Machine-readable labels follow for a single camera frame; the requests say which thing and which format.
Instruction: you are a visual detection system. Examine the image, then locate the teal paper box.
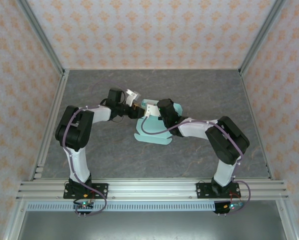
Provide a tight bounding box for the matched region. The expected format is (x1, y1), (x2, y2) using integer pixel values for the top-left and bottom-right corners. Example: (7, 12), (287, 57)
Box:
(133, 98), (184, 146)

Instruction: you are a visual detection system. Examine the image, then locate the left circuit board with LEDs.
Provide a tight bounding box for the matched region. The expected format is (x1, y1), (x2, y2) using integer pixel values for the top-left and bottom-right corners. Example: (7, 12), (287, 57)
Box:
(73, 201), (94, 211)

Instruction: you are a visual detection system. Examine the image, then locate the circuit board with leds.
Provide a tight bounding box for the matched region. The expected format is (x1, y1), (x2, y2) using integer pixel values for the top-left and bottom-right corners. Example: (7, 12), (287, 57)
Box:
(214, 201), (245, 215)
(73, 201), (94, 211)

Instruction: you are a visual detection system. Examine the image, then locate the right circuit board with LEDs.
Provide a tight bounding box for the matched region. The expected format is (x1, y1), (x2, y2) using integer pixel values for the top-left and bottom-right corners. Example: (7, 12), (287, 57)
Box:
(214, 201), (245, 215)

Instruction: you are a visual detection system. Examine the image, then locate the aluminium side rail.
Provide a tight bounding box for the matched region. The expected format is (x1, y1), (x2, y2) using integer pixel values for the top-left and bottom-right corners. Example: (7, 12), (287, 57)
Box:
(239, 69), (274, 181)
(29, 69), (71, 181)

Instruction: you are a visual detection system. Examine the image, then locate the aluminium mounting rail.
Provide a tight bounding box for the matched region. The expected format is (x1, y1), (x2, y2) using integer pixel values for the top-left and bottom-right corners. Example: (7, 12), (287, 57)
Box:
(15, 177), (289, 201)

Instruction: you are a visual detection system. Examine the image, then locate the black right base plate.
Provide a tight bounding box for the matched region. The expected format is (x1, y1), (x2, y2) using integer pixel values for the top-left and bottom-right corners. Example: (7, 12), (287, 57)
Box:
(196, 181), (240, 200)

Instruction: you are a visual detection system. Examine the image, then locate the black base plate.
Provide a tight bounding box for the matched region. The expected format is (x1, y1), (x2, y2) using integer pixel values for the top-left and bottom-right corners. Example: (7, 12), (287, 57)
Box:
(196, 181), (240, 200)
(63, 183), (109, 200)

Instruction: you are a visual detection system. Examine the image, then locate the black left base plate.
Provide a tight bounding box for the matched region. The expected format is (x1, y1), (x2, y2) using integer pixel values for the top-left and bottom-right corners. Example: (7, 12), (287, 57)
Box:
(63, 183), (109, 200)

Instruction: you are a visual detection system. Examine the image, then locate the aluminium frame post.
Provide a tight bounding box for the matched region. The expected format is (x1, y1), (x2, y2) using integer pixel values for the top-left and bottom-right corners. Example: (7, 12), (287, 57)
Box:
(16, 0), (66, 76)
(238, 0), (288, 76)

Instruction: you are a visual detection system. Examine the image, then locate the grey slotted cable duct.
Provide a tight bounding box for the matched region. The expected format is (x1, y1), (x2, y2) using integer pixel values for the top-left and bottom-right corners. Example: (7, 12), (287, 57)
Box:
(26, 201), (217, 213)

